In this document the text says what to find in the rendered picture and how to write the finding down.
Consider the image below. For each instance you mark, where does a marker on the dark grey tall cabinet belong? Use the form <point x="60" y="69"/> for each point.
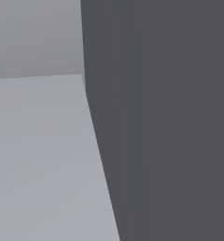
<point x="167" y="119"/>

